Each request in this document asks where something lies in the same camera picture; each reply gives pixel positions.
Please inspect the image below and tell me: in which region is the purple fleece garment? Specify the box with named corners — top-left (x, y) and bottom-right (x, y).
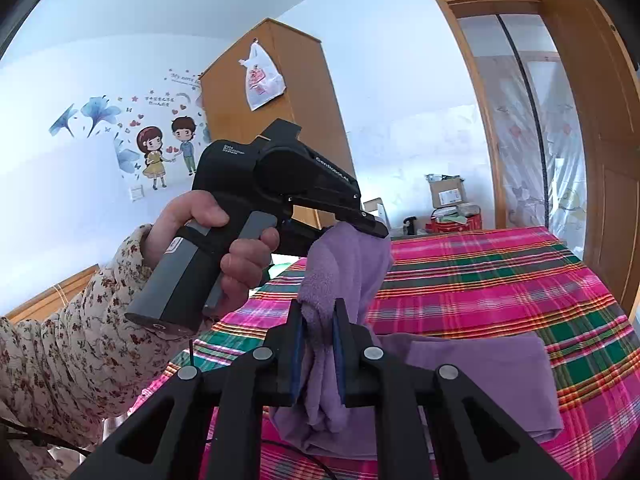
top-left (270, 222), bottom-right (564, 460)

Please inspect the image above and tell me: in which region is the floral sleeve left forearm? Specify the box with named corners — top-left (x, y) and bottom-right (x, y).
top-left (1, 226), bottom-right (188, 448)

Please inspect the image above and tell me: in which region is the left hand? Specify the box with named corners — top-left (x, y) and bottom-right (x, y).
top-left (141, 191), bottom-right (280, 318)

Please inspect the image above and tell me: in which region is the wooden wardrobe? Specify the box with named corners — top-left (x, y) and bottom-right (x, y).
top-left (198, 17), bottom-right (357, 229)

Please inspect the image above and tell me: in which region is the white plastic bag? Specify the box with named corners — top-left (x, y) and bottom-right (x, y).
top-left (239, 40), bottom-right (286, 112)

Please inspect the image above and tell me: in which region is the open cardboard box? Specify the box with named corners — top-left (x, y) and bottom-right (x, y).
top-left (425, 174), bottom-right (483, 234)

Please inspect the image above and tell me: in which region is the pink plaid bed sheet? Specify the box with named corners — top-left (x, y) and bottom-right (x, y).
top-left (129, 225), bottom-right (640, 480)

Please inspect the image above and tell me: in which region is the wooden headboard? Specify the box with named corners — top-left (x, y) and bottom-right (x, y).
top-left (6, 264), bottom-right (99, 324)

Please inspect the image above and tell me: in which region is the sliding glass door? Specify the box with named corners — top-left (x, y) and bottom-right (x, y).
top-left (436, 0), bottom-right (587, 257)

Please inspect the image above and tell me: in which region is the wooden door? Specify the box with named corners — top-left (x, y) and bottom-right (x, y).
top-left (541, 0), bottom-right (639, 315)

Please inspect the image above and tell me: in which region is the cartoon couple wall sticker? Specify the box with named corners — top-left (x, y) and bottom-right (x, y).
top-left (136, 116), bottom-right (196, 191)

